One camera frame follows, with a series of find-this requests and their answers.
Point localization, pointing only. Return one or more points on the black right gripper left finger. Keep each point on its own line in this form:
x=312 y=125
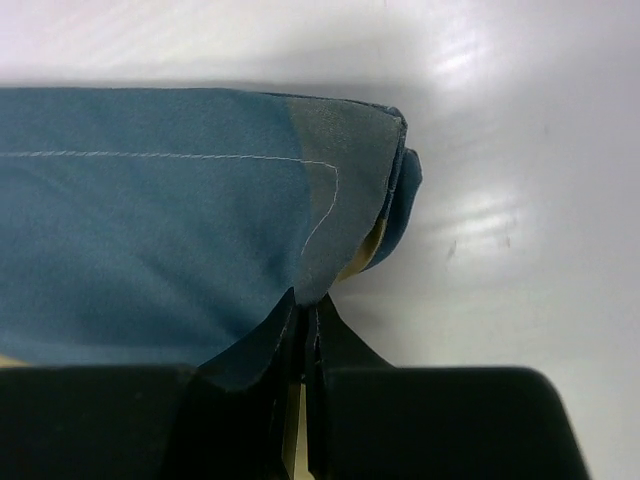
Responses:
x=220 y=420

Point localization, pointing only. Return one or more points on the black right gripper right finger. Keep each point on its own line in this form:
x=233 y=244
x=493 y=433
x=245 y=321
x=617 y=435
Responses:
x=369 y=419

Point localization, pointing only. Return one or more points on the blue and tan cloth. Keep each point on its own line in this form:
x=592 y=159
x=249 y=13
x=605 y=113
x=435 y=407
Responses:
x=161 y=226

